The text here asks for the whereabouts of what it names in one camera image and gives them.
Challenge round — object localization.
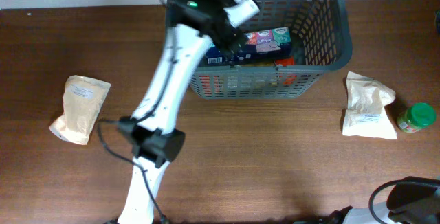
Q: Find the grey plastic basket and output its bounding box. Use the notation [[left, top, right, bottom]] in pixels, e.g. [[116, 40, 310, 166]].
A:
[[193, 0, 353, 98]]

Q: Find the beige pouch with label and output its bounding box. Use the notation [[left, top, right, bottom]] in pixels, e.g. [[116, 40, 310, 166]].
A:
[[49, 75, 111, 145]]

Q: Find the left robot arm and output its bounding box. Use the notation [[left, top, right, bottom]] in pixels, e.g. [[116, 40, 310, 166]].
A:
[[116, 0, 260, 223]]

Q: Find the Kleenex tissue multipack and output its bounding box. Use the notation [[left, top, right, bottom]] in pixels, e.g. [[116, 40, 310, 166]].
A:
[[201, 27, 292, 66]]

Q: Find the green lidded jar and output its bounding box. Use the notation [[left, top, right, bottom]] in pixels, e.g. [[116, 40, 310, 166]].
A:
[[397, 102, 437, 133]]

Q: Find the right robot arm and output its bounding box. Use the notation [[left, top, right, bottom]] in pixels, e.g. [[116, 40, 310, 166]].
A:
[[325, 176, 439, 224]]

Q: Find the orange pasta packet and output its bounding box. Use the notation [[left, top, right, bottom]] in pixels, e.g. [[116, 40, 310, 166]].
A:
[[190, 71, 302, 98]]

